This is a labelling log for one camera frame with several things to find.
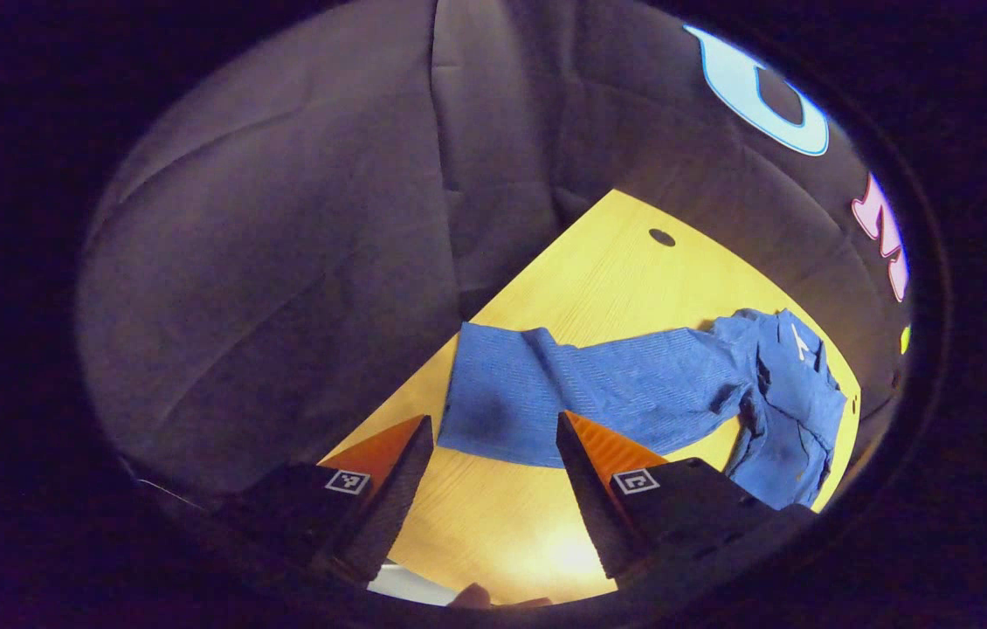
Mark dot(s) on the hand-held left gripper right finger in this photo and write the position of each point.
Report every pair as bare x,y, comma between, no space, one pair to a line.
594,507

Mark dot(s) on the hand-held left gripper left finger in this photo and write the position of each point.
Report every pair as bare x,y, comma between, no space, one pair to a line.
393,507

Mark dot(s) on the blue button shirt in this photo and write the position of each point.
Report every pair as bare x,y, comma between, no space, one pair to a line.
633,384

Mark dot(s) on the black backdrop cloth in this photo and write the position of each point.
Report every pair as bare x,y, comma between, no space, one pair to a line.
284,262

